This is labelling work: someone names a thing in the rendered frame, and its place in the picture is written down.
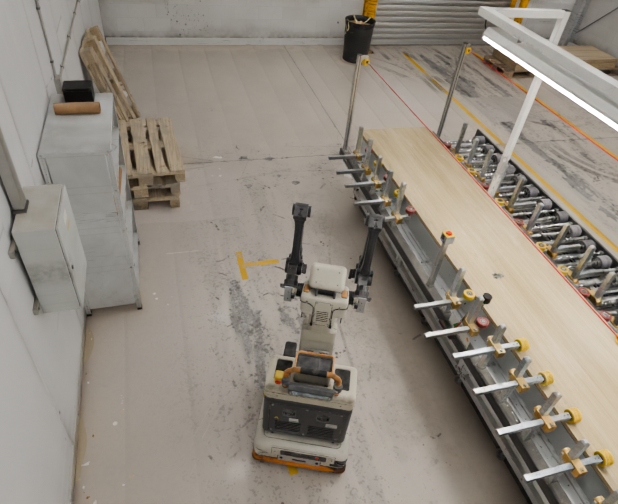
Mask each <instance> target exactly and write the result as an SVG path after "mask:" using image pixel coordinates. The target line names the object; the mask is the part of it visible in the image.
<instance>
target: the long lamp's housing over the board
mask: <svg viewBox="0 0 618 504"><path fill-rule="evenodd" d="M484 37H486V38H488V39H489V40H491V41H492V42H494V43H495V44H497V45H498V46H500V47H501V48H503V49H504V50H506V51H507V52H509V53H510V54H512V55H513V56H515V57H516V58H518V59H519V60H521V61H522V62H524V63H525V64H527V65H528V66H530V67H531V68H533V69H534V70H536V71H537V72H539V73H540V74H542V75H543V76H545V77H546V78H548V79H549V80H551V81H552V82H554V83H555V84H557V85H558V86H560V87H561V88H563V89H564V90H566V91H567V92H569V93H570V94H571V95H573V96H574V97H576V98H577V99H579V100H580V101H582V102H583V103H585V104H586V105H588V106H589V107H591V108H592V109H594V110H595V111H597V112H598V113H600V114H601V115H603V116H604V117H606V118H607V119H609V120H610V121H612V122H613V123H615V124H616V125H618V101H617V100H616V99H614V98H612V97H611V96H609V95H607V94H606V93H604V92H603V91H601V90H599V89H598V88H596V87H594V86H593V85H591V84H590V83H588V82H586V81H585V80H583V79H582V78H580V77H578V76H577V75H575V74H573V73H572V72H570V71H569V70H567V69H565V68H564V67H562V66H561V65H559V64H557V63H556V62H554V61H552V60H551V59H549V58H548V57H546V56H544V55H543V54H541V53H540V52H538V51H536V50H535V49H533V48H531V47H530V46H528V45H527V44H525V43H523V42H521V43H517V41H518V39H517V38H515V37H514V36H512V35H510V34H509V33H507V32H506V31H504V30H502V29H501V28H499V27H487V29H486V30H485V31H484V33H483V37H482V40H484Z"/></svg>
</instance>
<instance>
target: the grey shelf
mask: <svg viewBox="0 0 618 504"><path fill-rule="evenodd" d="M113 96H114V94H113V93H95V99H94V102H100V107H101V113H90V114H60V115H56V114H55V112H54V108H53V103H65V99H64V95H63V94H51V100H50V104H49V108H48V112H47V117H46V121H45V125H44V129H43V133H42V137H41V142H40V146H39V150H38V152H37V157H38V160H39V163H40V166H41V169H42V173H43V176H44V179H45V182H46V185H54V184H62V185H65V187H66V191H67V194H68V198H69V201H70V205H71V208H72V212H73V215H74V219H75V222H76V226H77V230H78V233H79V237H80V240H81V244H82V247H83V251H84V254H85V258H86V261H87V266H86V278H85V291H84V307H85V310H86V315H87V316H92V311H90V308H91V309H96V308H103V307H111V306H119V305H126V304H134V303H136V304H137V309H138V310H140V309H142V304H141V298H140V294H139V256H138V245H140V241H139V237H138V231H137V225H136V220H135V214H134V209H133V202H132V197H131V192H130V186H129V181H128V175H127V169H126V164H125V158H124V153H123V147H122V141H121V136H120V129H119V125H118V119H117V113H116V108H115V102H114V97H113ZM113 108H114V109H113ZM113 110H114V111H113ZM114 115H115V116H114ZM112 117H113V121H112ZM114 117H115V118H114ZM113 123H114V126H113ZM116 126H117V127H116ZM121 154H122V155H121ZM119 155H120V159H119ZM121 156H122V157H121ZM122 158H123V159H122ZM122 160H123V161H122ZM120 161H121V164H120ZM123 164H124V165H123ZM119 167H121V168H122V181H121V194H120V193H119V188H118V173H119ZM127 185H128V186H127ZM127 187H128V188H127ZM125 188H126V191H125ZM113 193H114V197H113ZM126 193H127V196H126ZM129 196H130V197H129ZM114 198H115V202H114ZM127 198H128V201H127ZM117 199H118V200H117ZM115 203H116V206H115ZM118 206H119V207H118ZM116 208H117V211H116ZM117 212H118V216H117ZM132 215H133V216H132ZM133 220H134V221H133ZM132 225H133V228H132ZM134 225H135V226H134ZM133 231H134V233H133ZM135 301H136V302H135ZM138 304H139V305H138ZM87 309H88V310H87Z"/></svg>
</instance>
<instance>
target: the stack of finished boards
mask: <svg viewBox="0 0 618 504"><path fill-rule="evenodd" d="M558 47H560V48H562V49H563V50H565V51H567V52H568V53H570V54H572V55H574V56H575V57H577V58H579V59H581V60H582V61H584V62H586V63H587V64H589V65H591V66H593V67H594V68H615V65H616V62H617V60H618V59H617V58H615V57H613V56H611V55H609V54H607V53H605V52H603V51H601V50H599V49H597V48H595V47H594V46H592V45H586V46H558ZM493 57H495V58H496V59H498V60H499V61H501V62H502V63H504V64H505V65H507V66H508V67H510V68H511V69H513V70H514V71H527V70H528V69H526V68H525V67H524V66H522V65H521V64H519V63H518V62H516V61H515V60H513V59H512V58H510V57H509V56H507V55H506V54H504V53H503V52H501V51H500V50H498V49H497V48H496V47H494V50H493Z"/></svg>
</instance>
